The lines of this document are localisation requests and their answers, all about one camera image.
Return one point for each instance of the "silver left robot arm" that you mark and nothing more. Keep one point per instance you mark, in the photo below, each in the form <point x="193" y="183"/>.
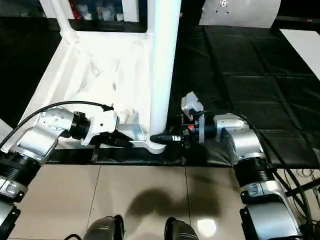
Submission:
<point x="37" y="130"/>

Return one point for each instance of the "black work mat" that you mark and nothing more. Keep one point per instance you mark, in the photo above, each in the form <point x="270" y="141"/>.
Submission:
<point x="250" y="75"/>

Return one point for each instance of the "black cabinet with gold label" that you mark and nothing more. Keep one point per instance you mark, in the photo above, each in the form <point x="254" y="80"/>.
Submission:
<point x="190" y="12"/>

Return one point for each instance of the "small white cup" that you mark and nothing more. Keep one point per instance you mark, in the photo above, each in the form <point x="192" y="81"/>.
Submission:
<point x="88" y="17"/>
<point x="120" y="17"/>

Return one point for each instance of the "black stand bar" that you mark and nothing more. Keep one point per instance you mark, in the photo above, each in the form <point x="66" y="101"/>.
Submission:
<point x="302" y="188"/>

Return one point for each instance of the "white glass-door cabinet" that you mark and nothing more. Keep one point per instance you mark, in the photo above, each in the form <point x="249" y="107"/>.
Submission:
<point x="130" y="10"/>

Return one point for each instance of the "red item in cabinet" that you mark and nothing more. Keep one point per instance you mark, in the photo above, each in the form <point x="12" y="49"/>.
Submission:
<point x="76" y="11"/>

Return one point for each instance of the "light grey printed pillow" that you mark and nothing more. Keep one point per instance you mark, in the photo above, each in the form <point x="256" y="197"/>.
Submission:
<point x="245" y="12"/>

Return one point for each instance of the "white flat panel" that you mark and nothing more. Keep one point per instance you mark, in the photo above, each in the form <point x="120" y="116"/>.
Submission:
<point x="305" y="50"/>

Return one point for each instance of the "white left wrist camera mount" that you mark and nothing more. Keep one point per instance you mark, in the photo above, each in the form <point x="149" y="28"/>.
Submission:
<point x="102" y="122"/>

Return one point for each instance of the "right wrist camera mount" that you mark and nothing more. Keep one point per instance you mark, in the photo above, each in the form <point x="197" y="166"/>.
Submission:
<point x="192" y="102"/>

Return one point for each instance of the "black rail with red mark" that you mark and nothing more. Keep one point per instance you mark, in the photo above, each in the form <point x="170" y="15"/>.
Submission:
<point x="297" y="20"/>

